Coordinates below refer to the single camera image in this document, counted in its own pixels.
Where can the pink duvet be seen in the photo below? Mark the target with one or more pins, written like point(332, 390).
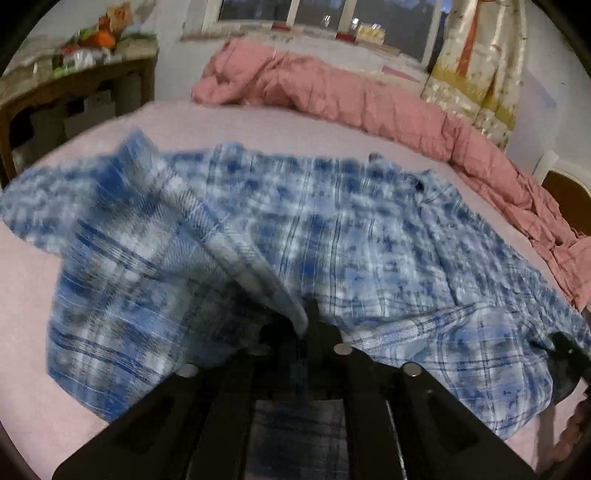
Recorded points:
point(369, 110)

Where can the blue plaid shirt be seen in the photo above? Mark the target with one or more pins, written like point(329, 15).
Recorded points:
point(351, 240)

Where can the orange plush toy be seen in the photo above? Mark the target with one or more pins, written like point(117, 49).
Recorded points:
point(104, 37)

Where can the pile of table clutter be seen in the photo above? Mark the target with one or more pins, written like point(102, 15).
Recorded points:
point(78, 57)

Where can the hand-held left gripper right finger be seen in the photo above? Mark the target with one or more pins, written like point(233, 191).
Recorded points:
point(319, 333)

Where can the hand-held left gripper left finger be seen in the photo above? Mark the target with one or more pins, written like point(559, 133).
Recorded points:
point(277, 342)

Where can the window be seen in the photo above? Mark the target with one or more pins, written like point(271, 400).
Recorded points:
point(323, 11)

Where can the wooden side table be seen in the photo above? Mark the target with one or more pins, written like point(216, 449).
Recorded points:
point(55, 92)

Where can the bed with pink sheet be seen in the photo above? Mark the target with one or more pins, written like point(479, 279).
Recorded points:
point(27, 332)

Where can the person's right forearm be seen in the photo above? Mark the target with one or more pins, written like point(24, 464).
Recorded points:
point(574, 429)

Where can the floral curtain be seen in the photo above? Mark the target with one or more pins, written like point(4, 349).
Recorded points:
point(480, 60)

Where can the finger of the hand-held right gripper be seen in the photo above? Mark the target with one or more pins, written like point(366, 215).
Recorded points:
point(567, 364)

